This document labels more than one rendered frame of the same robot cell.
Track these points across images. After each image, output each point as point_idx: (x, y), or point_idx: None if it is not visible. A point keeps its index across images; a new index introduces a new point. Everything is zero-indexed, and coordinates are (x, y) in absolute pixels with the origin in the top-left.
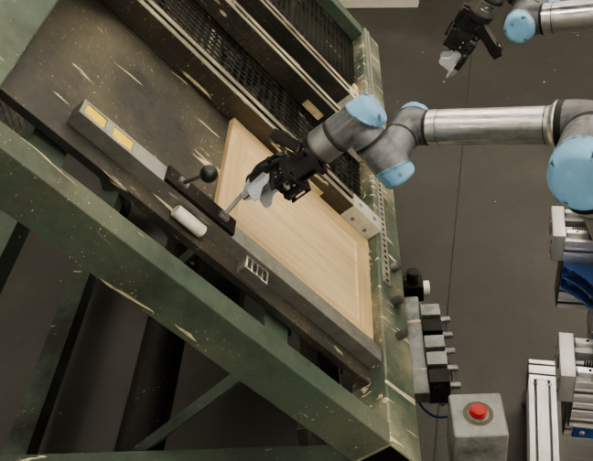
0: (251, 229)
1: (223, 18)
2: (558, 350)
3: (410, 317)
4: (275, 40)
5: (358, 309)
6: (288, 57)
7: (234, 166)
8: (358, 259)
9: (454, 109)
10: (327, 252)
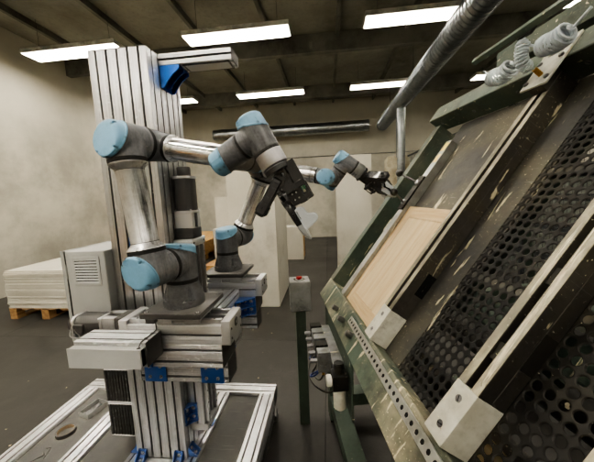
0: (403, 225)
1: None
2: (263, 280)
3: (335, 353)
4: None
5: (358, 294)
6: (568, 264)
7: (431, 214)
8: (371, 313)
9: (305, 166)
10: (382, 281)
